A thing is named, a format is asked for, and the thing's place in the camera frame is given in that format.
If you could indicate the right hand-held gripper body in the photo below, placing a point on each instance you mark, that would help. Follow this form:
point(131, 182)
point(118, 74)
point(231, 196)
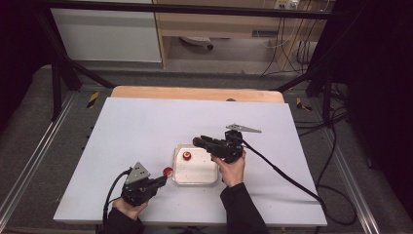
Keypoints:
point(227, 148)

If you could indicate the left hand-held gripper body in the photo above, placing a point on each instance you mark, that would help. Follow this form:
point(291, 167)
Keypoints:
point(138, 191)

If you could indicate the red hawthorn berry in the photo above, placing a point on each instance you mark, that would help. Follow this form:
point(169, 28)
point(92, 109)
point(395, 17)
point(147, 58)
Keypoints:
point(168, 172)
point(186, 156)

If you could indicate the square clear plastic tray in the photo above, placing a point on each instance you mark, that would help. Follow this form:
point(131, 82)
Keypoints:
point(195, 172)

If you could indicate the person's left hand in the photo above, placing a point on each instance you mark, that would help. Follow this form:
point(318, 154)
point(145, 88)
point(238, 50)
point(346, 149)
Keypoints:
point(130, 209)

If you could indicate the person's right hand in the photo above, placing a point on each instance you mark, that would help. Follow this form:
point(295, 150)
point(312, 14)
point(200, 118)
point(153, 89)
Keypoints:
point(232, 170)

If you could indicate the yellow and black tape strip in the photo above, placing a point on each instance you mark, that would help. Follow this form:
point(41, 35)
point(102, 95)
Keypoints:
point(93, 99)
point(302, 105)

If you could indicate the white chair base with caster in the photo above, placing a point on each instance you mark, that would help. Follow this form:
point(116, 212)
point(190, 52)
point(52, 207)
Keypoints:
point(196, 40)

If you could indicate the light wooden desk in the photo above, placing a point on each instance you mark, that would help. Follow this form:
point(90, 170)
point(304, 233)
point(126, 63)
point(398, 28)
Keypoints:
point(211, 27)

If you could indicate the white cabinet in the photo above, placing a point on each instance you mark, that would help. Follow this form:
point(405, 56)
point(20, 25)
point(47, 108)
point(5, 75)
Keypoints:
point(107, 35)

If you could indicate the white power strip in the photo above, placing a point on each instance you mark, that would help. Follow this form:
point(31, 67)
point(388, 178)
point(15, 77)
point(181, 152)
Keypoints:
point(285, 4)

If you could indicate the dark curtain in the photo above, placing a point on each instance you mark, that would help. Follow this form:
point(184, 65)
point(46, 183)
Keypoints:
point(16, 48)
point(383, 81)

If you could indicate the aluminium floor rail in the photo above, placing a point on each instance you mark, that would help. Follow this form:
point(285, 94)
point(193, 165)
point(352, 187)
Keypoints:
point(39, 146)
point(350, 182)

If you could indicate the black metal frame leg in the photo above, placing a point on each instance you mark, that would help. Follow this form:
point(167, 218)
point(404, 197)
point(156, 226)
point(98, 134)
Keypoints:
point(56, 91)
point(327, 97)

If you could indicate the black metal frame crossbar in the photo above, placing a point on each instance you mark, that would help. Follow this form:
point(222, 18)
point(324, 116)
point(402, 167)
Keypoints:
point(195, 9)

